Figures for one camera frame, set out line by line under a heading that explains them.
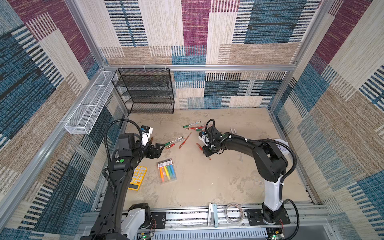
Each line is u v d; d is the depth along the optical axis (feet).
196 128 3.55
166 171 2.92
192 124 3.66
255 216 2.42
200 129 3.54
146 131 2.18
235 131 3.53
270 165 1.70
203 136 2.88
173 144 3.32
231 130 3.54
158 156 2.26
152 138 3.44
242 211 2.44
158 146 2.26
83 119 3.04
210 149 2.78
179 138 3.40
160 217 2.45
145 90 3.63
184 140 3.40
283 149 3.11
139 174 2.86
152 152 2.19
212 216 2.40
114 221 1.31
